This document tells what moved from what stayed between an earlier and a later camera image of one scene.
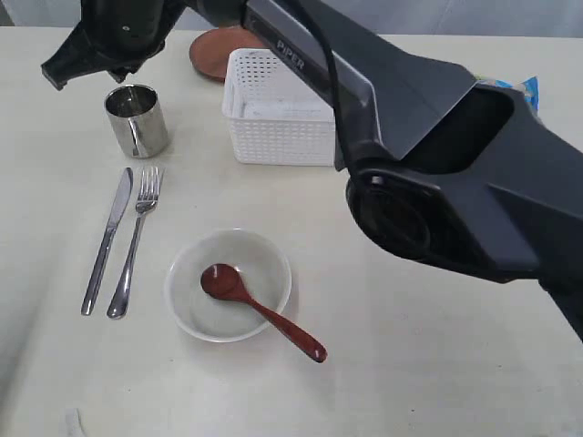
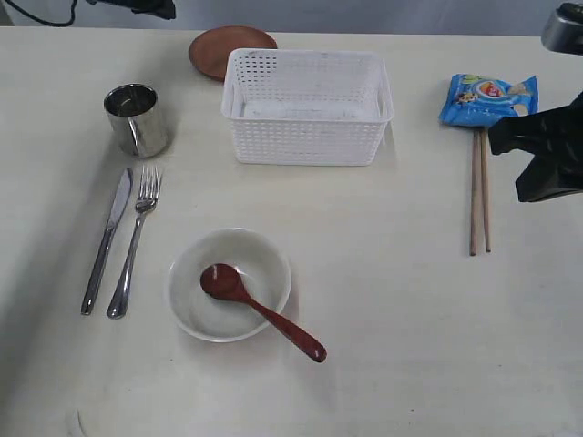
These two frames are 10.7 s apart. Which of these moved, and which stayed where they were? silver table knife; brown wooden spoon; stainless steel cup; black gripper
Moved: black gripper
Stayed: brown wooden spoon; stainless steel cup; silver table knife
